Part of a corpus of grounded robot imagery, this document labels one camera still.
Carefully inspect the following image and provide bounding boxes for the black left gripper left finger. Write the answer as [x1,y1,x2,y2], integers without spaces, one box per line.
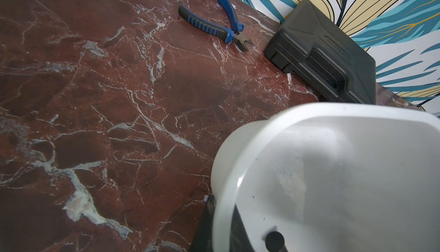
[189,195,215,252]

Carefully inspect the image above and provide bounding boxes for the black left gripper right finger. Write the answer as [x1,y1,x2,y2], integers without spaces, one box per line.
[230,206,254,252]

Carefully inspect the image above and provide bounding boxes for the slim black orange screwdriver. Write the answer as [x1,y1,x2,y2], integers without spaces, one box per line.
[265,231,287,252]

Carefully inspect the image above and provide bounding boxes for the white plastic storage box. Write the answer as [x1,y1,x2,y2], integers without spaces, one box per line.
[211,103,440,252]

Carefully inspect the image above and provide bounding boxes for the blue black cutting pliers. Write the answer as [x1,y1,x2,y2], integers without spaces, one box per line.
[178,0,254,51]

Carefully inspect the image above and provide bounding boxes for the black plastic tool case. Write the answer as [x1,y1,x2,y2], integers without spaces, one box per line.
[264,0,376,105]

